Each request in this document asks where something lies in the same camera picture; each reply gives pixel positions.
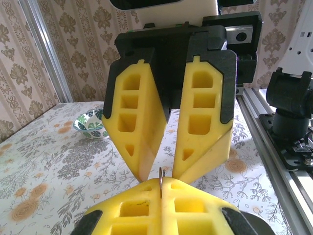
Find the aluminium frame post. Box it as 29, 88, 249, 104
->
21, 0, 75, 103

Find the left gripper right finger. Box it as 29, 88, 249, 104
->
161, 177, 247, 235

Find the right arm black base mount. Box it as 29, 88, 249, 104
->
259, 112, 313, 172

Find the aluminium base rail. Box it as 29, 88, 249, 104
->
236, 87, 313, 235

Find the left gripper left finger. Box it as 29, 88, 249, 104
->
70, 178, 162, 235

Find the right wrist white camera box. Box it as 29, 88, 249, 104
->
109, 0, 219, 28

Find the leaf patterned bowl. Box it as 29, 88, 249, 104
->
72, 109, 110, 140

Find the metal keyring with chain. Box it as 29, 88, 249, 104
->
158, 167, 165, 200

